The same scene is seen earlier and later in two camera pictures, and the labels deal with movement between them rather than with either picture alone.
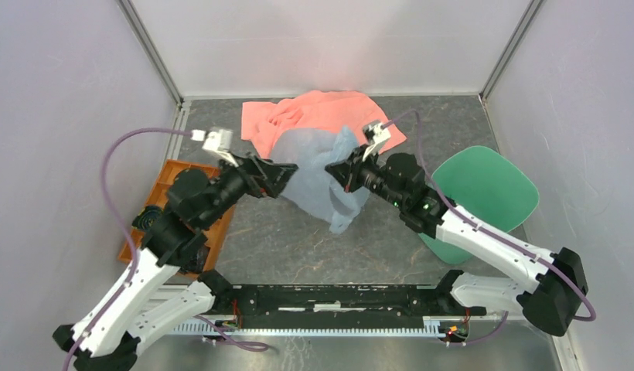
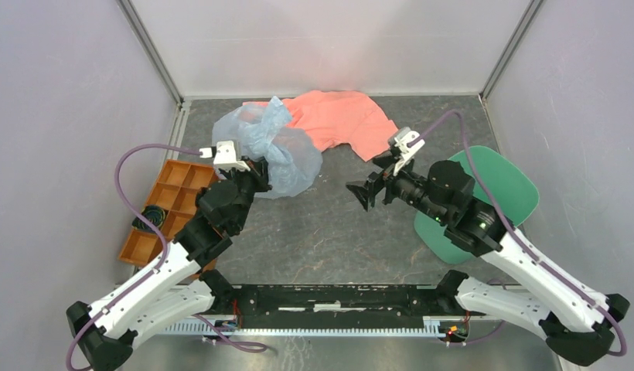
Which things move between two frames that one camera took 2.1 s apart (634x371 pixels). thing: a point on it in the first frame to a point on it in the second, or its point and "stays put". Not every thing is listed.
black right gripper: x=342 y=171 to x=366 y=189
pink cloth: x=314 y=110 stays put
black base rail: x=269 y=304 stays put
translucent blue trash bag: x=313 y=190 to x=292 y=156
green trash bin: x=489 y=184 stays put
